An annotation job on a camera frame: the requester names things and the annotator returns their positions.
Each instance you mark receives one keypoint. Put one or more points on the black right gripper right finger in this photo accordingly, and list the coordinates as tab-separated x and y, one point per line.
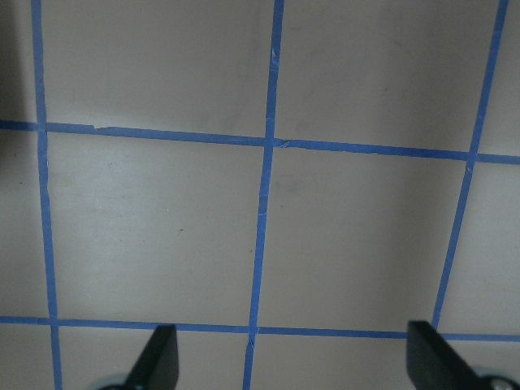
433	364

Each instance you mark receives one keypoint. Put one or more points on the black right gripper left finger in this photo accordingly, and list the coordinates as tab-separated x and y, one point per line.
158	365

